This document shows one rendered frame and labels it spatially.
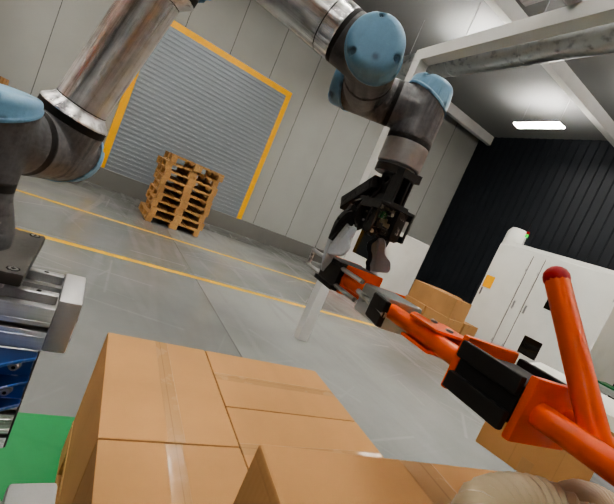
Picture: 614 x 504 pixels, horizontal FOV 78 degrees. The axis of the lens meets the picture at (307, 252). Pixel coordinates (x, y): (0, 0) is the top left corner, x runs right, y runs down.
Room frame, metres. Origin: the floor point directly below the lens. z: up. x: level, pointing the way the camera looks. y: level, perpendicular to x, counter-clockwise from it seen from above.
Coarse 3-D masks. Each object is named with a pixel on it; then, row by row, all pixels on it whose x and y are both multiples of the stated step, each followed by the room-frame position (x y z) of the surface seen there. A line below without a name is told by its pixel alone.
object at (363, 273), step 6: (342, 258) 0.71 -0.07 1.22; (348, 264) 0.64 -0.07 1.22; (354, 264) 0.69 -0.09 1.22; (354, 270) 0.63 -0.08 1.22; (360, 270) 0.64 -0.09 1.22; (366, 270) 0.67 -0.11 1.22; (360, 276) 0.64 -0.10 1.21; (366, 276) 0.64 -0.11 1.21; (372, 276) 0.65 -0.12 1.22; (378, 276) 0.66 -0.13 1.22; (342, 282) 0.63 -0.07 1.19; (366, 282) 0.64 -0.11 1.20; (372, 282) 0.65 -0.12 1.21; (378, 282) 0.65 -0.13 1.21; (342, 294) 0.63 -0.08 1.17; (354, 294) 0.64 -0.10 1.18
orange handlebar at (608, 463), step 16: (352, 288) 0.60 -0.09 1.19; (400, 320) 0.48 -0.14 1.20; (416, 320) 0.46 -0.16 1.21; (432, 320) 0.47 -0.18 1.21; (416, 336) 0.45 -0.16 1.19; (432, 336) 0.43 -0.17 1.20; (448, 336) 0.43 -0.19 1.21; (432, 352) 0.43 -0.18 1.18; (448, 352) 0.40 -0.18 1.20; (544, 416) 0.30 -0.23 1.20; (560, 416) 0.30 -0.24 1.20; (544, 432) 0.30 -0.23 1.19; (560, 432) 0.29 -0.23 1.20; (576, 432) 0.28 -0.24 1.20; (576, 448) 0.27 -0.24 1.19; (592, 448) 0.27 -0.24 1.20; (608, 448) 0.26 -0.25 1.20; (592, 464) 0.26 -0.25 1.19; (608, 464) 0.26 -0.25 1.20; (608, 480) 0.25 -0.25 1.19
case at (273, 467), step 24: (264, 456) 0.31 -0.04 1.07; (288, 456) 0.32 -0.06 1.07; (312, 456) 0.34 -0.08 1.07; (336, 456) 0.35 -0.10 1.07; (360, 456) 0.37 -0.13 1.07; (264, 480) 0.29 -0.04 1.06; (288, 480) 0.29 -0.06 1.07; (312, 480) 0.30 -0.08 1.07; (336, 480) 0.32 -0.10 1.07; (360, 480) 0.33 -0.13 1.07; (384, 480) 0.35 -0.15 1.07; (408, 480) 0.36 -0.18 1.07; (432, 480) 0.38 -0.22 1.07; (456, 480) 0.40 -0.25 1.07
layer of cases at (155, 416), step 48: (96, 384) 1.22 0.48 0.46; (144, 384) 1.19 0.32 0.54; (192, 384) 1.31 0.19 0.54; (240, 384) 1.45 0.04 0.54; (288, 384) 1.62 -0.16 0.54; (96, 432) 0.93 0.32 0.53; (144, 432) 0.98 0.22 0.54; (192, 432) 1.06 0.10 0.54; (240, 432) 1.16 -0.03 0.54; (288, 432) 1.27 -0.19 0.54; (336, 432) 1.40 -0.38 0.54; (96, 480) 0.78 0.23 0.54; (144, 480) 0.83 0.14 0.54; (192, 480) 0.89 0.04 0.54; (240, 480) 0.96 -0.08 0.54
